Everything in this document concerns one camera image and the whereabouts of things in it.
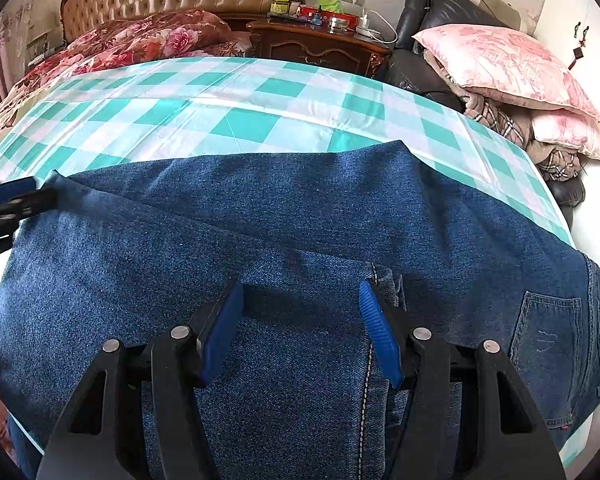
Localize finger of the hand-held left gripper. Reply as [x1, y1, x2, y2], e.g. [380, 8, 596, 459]
[0, 187, 59, 263]
[0, 176, 38, 206]

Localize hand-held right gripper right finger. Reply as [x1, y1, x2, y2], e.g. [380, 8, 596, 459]
[358, 280, 567, 480]

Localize blue denim pants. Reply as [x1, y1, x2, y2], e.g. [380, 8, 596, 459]
[0, 140, 600, 480]

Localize white power strip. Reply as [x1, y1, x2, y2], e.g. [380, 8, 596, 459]
[355, 7, 398, 43]

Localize black leather armchair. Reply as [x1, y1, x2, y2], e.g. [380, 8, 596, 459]
[382, 0, 586, 206]

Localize white wardrobe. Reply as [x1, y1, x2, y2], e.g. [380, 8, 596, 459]
[532, 0, 600, 281]

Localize brown plaid blanket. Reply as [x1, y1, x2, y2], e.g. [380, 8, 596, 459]
[447, 85, 588, 183]

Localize small pink floral pillow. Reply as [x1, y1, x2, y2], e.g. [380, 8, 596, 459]
[530, 107, 600, 166]

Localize large pink floral pillow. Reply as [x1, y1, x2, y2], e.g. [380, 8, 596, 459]
[411, 24, 600, 121]

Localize red floral quilt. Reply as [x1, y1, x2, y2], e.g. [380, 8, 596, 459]
[0, 8, 253, 161]

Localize dark wooden nightstand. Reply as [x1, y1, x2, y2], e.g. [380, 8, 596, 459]
[245, 14, 393, 81]

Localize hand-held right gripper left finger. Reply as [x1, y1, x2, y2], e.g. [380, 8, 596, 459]
[36, 280, 245, 480]

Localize teal checkered tablecloth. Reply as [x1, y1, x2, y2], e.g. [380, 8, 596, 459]
[0, 56, 593, 473]

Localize red diamond hanging ornament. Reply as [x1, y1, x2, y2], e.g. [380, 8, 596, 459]
[570, 22, 587, 71]

